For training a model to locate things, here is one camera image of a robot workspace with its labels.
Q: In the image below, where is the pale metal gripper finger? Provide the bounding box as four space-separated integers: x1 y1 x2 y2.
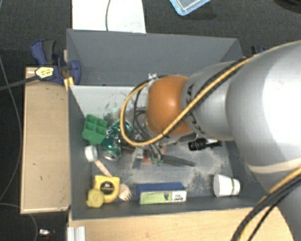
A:
131 148 144 170

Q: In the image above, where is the crushed green drink can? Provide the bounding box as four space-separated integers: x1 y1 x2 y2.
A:
100 118 135 163

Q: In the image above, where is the wooden fork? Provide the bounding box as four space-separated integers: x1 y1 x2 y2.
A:
93 159 132 202

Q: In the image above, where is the dark blue flat box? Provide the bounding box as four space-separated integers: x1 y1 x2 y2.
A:
135 182 185 193

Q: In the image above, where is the yellow tape measure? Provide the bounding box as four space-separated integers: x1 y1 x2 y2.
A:
93 175 121 203

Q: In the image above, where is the green and white box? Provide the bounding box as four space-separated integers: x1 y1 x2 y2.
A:
138 190 188 205

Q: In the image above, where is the small white cap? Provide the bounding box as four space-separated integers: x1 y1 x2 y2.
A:
84 145 99 163

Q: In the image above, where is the green plastic ribbed block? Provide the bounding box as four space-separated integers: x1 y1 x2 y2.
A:
81 114 108 146

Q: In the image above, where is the small yellow round lump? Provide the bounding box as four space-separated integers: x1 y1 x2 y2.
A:
86 188 105 208

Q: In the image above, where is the white paper cup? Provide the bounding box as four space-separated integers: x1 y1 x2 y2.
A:
213 173 241 198

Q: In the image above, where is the pale wood board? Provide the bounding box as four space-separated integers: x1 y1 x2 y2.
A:
20 66 71 215

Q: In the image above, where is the grey metal bin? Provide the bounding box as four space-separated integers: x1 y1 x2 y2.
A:
65 28 268 221

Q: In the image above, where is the black cylinder on white bracket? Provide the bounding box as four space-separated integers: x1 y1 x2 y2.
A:
187 138 223 152

